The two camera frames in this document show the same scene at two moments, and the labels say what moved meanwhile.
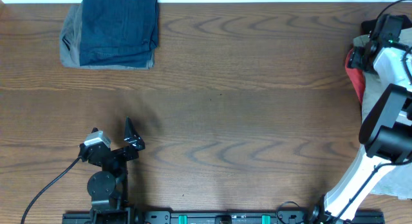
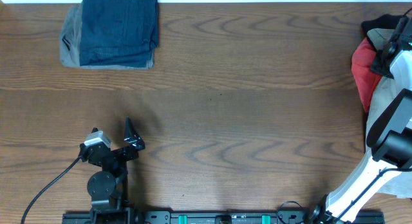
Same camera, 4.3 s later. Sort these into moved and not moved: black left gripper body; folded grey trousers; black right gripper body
Moved: black right gripper body
Not moved: folded grey trousers; black left gripper body
